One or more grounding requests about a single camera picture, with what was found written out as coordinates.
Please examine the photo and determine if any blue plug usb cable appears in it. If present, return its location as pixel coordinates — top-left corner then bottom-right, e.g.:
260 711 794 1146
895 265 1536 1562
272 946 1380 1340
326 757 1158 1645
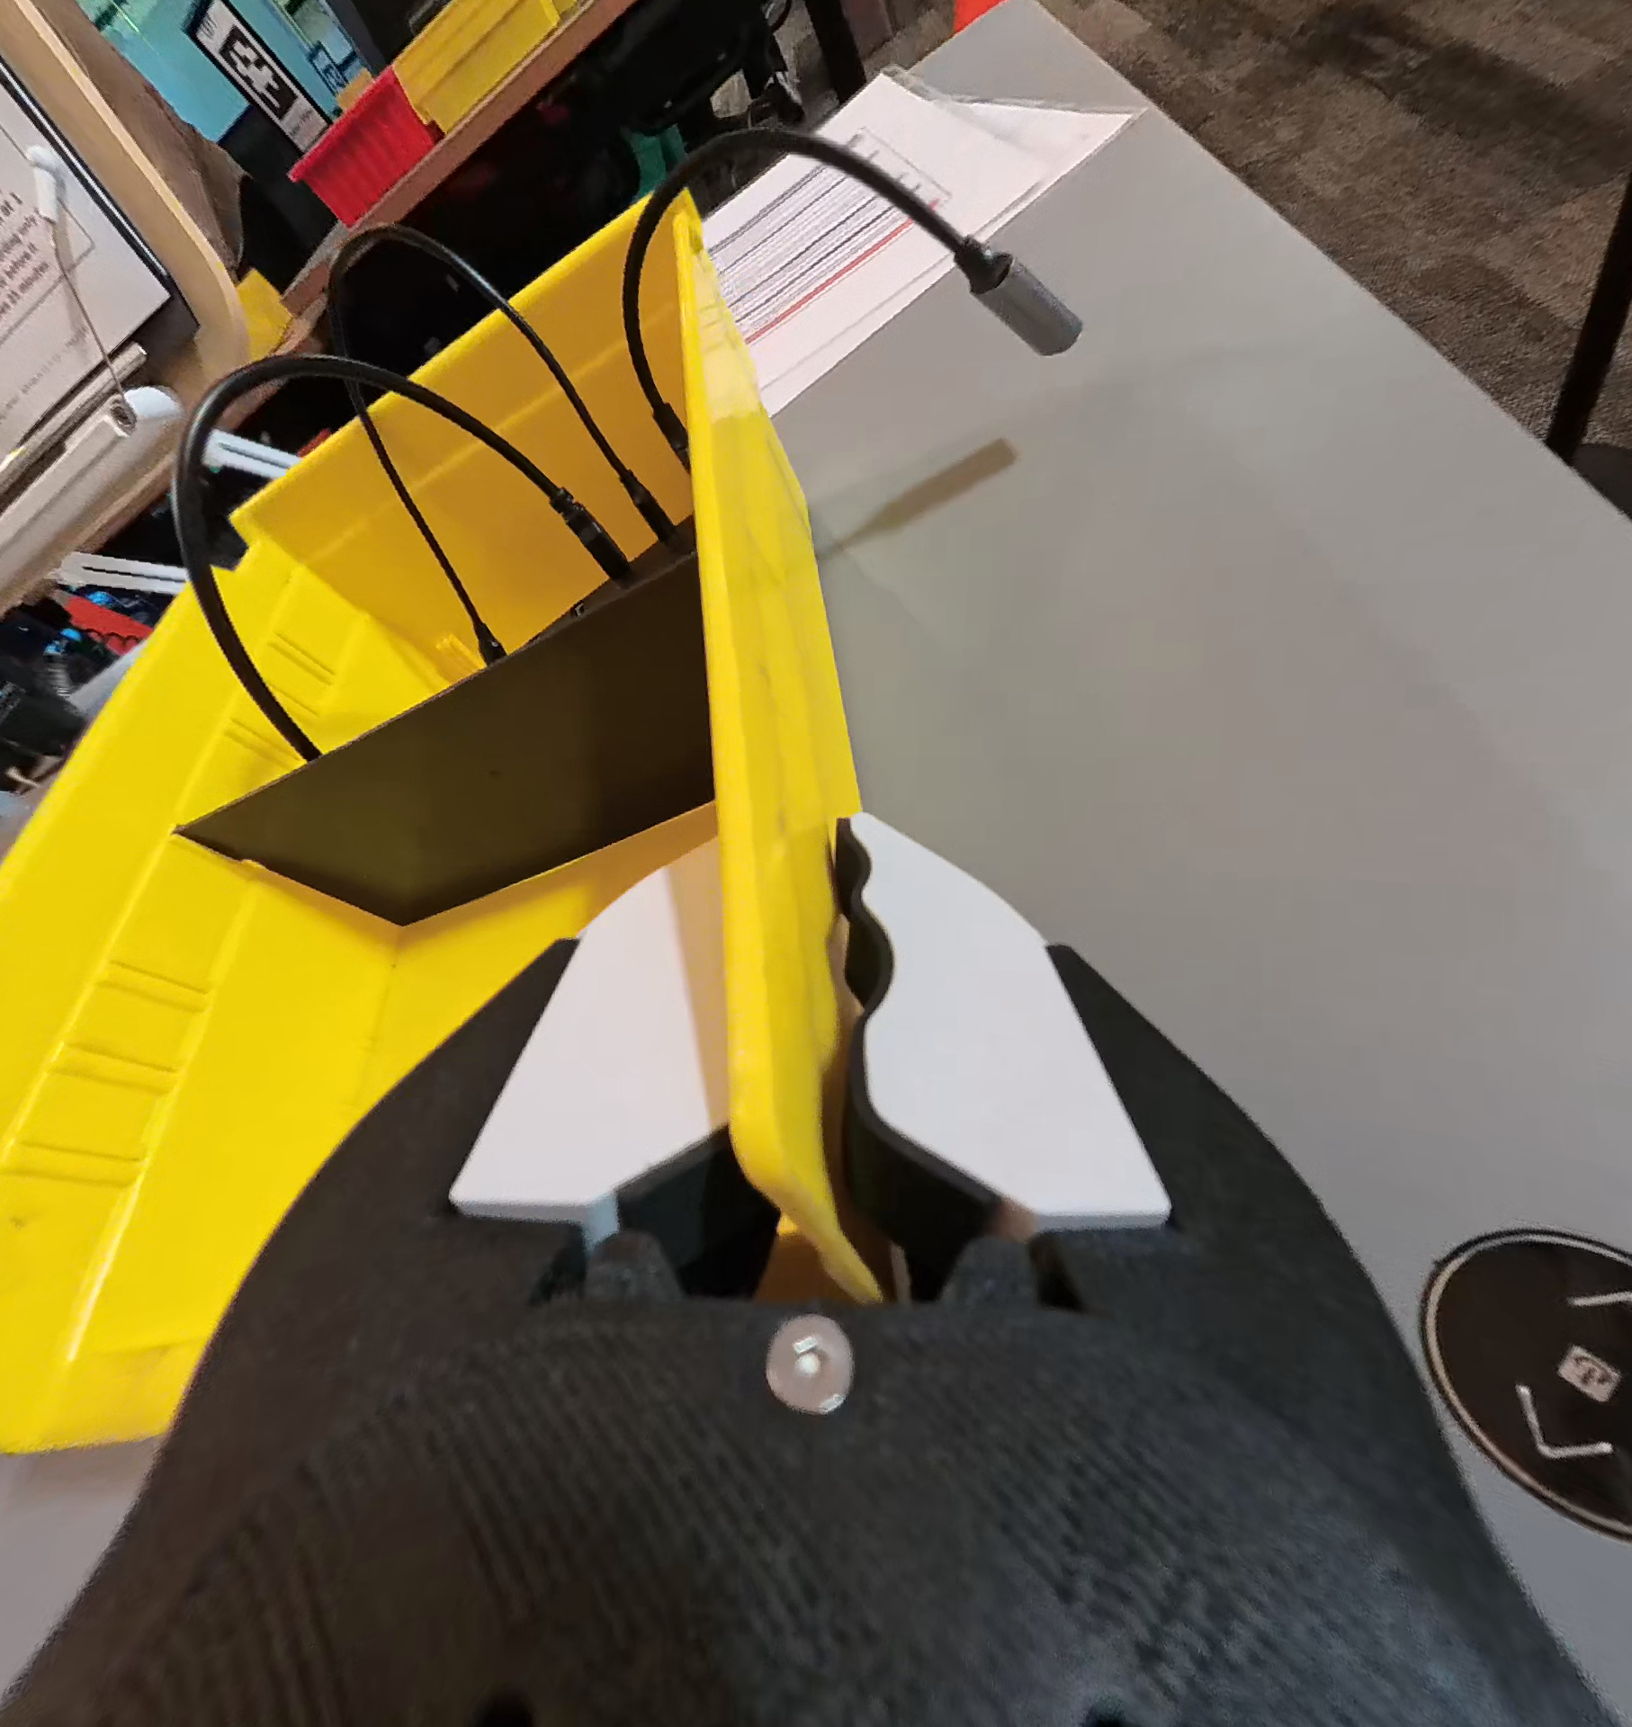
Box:
174 352 636 764

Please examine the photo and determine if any black metal pole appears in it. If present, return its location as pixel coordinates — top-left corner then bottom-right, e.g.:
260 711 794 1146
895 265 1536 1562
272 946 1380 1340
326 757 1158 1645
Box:
1545 0 1632 461

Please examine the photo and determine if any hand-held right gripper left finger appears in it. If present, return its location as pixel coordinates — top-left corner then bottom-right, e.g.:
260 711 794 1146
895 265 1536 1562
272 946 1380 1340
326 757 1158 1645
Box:
448 852 780 1264

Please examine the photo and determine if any printed paper sheet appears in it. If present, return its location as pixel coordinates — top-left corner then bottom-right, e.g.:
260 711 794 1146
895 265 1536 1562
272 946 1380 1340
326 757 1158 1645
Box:
699 68 1148 393

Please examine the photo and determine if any illustrated instruction sheet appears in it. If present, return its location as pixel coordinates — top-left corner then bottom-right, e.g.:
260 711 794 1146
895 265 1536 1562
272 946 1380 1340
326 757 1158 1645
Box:
0 18 177 520

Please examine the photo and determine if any black usb hub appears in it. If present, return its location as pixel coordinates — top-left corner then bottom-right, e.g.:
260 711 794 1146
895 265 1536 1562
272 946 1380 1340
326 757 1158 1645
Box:
172 540 722 930

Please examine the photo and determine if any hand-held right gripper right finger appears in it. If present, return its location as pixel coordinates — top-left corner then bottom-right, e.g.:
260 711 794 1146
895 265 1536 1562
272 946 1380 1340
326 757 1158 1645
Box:
831 812 1176 1276

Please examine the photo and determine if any wooden document stand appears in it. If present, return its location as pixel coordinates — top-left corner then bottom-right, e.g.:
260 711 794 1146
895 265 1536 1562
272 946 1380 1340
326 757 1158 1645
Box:
0 0 253 608

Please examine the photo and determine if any yellow plastic bin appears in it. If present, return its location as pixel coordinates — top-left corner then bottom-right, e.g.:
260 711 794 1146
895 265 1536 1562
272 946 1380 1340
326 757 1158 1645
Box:
0 188 886 1459

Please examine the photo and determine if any grey plug usb cable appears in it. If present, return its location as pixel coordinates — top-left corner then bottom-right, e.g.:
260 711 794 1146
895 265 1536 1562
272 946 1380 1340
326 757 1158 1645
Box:
619 128 1082 461

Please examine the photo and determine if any round black desk controller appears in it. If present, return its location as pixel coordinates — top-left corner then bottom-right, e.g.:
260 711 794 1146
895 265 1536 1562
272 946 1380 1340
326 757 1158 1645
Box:
1421 1227 1632 1546

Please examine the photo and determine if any red storage bin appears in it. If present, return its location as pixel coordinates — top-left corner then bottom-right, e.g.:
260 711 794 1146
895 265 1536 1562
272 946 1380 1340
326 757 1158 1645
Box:
289 68 443 228

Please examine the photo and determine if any black white fiducial tag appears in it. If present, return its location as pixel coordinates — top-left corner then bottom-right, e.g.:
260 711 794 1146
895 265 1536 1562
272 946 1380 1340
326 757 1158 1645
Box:
187 0 340 151

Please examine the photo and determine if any small yellow storage bin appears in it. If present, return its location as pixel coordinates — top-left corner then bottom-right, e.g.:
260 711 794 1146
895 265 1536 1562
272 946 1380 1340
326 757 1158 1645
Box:
392 0 591 131

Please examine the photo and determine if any thin black usb cable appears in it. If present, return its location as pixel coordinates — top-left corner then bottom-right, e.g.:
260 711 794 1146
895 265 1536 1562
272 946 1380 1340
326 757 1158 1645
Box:
357 220 689 544

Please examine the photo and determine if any black plug usb cable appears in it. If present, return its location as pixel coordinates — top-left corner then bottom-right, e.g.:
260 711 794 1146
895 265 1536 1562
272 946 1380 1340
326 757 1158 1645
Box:
326 228 511 666

